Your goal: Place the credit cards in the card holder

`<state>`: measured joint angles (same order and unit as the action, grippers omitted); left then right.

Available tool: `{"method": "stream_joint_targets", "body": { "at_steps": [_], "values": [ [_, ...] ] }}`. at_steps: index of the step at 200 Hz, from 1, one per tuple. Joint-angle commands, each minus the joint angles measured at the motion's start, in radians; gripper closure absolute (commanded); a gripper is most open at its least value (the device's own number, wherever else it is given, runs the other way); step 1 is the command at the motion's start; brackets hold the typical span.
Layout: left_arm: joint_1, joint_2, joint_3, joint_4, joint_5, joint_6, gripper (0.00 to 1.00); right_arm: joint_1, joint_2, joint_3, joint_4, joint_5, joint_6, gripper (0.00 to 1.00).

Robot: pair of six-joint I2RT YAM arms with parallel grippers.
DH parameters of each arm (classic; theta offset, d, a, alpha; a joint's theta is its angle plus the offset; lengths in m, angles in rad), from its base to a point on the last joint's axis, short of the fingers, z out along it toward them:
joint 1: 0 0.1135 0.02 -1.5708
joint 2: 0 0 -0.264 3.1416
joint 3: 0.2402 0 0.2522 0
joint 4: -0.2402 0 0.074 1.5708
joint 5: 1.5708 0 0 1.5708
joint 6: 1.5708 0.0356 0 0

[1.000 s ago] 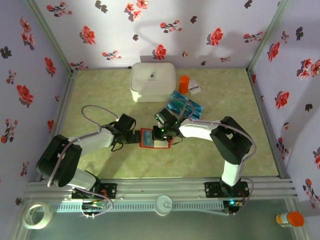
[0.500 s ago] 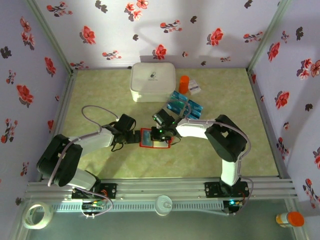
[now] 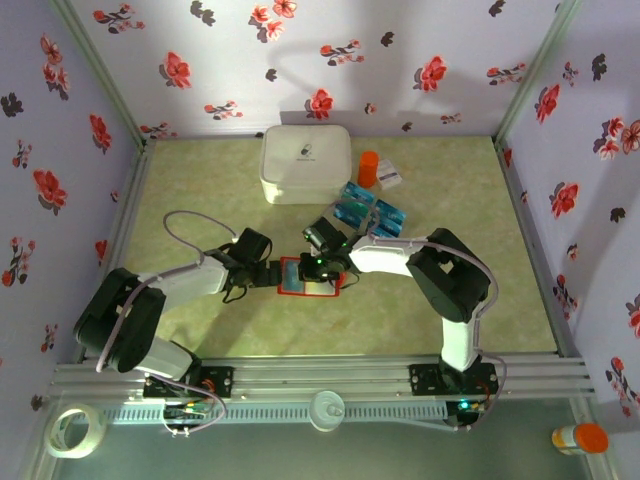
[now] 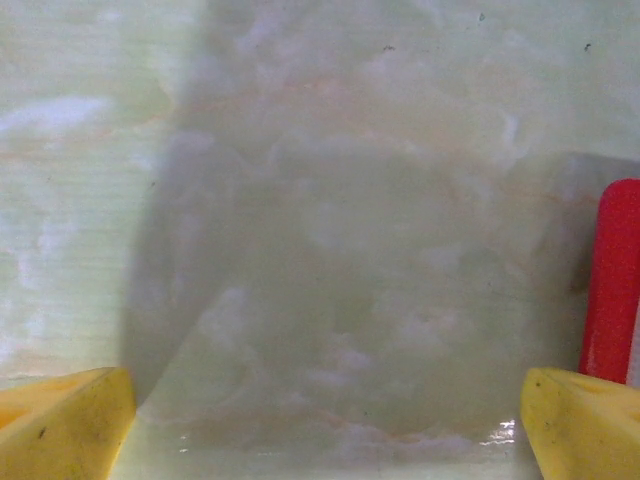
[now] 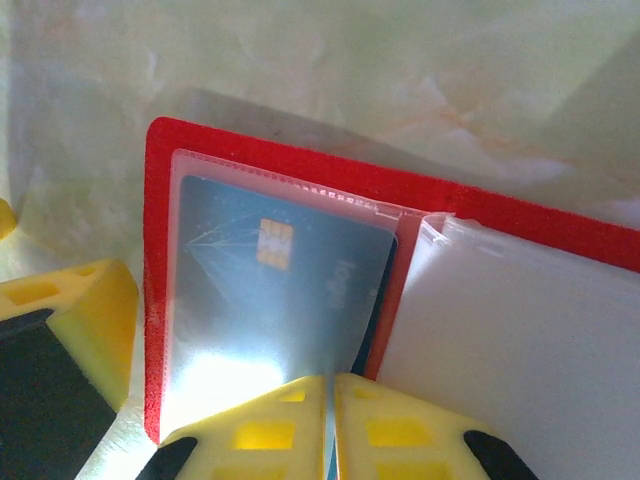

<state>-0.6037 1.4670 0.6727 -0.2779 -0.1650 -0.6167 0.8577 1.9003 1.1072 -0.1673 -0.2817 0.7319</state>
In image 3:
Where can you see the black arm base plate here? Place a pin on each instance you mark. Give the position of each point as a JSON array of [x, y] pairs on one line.
[[220, 382], [425, 380]]

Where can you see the red card holder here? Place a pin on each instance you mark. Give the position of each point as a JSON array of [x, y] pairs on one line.
[[281, 292]]

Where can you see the clear tape roll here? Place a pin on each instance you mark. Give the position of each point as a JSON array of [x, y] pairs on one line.
[[98, 429]]

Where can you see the small white medicine box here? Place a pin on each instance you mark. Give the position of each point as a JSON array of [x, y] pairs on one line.
[[389, 174]]

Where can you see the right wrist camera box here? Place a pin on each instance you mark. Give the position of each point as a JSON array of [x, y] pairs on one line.
[[322, 235]]

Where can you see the aluminium corner post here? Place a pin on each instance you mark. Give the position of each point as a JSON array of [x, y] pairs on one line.
[[102, 65], [537, 65]]

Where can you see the yellow bottle with orange cap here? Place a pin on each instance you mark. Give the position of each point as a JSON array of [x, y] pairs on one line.
[[590, 439]]

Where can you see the aluminium base beam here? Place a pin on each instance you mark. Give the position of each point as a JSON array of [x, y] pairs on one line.
[[320, 372]]

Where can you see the group of blue packets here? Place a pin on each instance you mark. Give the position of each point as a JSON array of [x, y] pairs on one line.
[[376, 197]]

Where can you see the orange pill bottle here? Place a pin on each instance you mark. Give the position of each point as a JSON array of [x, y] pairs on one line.
[[369, 170]]

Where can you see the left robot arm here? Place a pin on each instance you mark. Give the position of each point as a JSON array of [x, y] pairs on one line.
[[125, 315]]

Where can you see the white medicine case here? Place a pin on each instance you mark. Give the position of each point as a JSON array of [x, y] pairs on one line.
[[305, 165]]

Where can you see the green circuit board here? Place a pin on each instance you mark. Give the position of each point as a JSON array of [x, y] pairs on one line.
[[187, 412]]

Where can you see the small black controller box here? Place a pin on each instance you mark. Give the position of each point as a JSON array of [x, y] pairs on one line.
[[467, 412]]

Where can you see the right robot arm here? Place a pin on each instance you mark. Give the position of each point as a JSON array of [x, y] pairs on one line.
[[450, 285]]

